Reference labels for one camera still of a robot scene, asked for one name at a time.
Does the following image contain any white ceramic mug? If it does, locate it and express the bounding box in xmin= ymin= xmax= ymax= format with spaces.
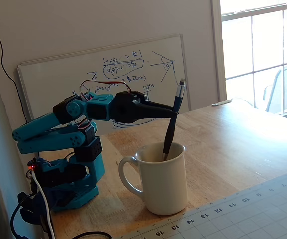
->
xmin=118 ymin=142 xmax=189 ymax=216

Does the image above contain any small white strip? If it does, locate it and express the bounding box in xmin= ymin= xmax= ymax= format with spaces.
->
xmin=211 ymin=99 xmax=233 ymax=107

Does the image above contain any black wall cable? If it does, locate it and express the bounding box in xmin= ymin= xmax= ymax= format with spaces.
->
xmin=0 ymin=0 xmax=31 ymax=125

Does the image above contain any white usb cable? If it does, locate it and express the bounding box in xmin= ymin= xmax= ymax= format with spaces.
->
xmin=31 ymin=170 xmax=56 ymax=239

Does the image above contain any dark blue table clamp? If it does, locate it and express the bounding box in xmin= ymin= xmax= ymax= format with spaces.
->
xmin=20 ymin=185 xmax=72 ymax=225

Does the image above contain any dark blue ballpoint pen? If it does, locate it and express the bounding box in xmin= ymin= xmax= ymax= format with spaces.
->
xmin=162 ymin=78 xmax=186 ymax=161

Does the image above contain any whiteboard with blue writing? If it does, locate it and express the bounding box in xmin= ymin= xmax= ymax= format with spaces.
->
xmin=17 ymin=33 xmax=191 ymax=136

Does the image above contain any black usb cable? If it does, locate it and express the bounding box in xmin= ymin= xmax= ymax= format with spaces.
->
xmin=73 ymin=231 xmax=113 ymax=239

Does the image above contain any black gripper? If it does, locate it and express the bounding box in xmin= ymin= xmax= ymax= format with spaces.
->
xmin=112 ymin=91 xmax=179 ymax=124

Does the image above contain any blue cable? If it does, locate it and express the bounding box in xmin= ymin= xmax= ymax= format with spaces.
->
xmin=9 ymin=196 xmax=25 ymax=239

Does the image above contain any white framed window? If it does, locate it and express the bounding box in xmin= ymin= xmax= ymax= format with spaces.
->
xmin=210 ymin=0 xmax=287 ymax=122

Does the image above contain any grey gridded cutting mat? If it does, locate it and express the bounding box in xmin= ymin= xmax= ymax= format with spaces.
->
xmin=119 ymin=167 xmax=287 ymax=239

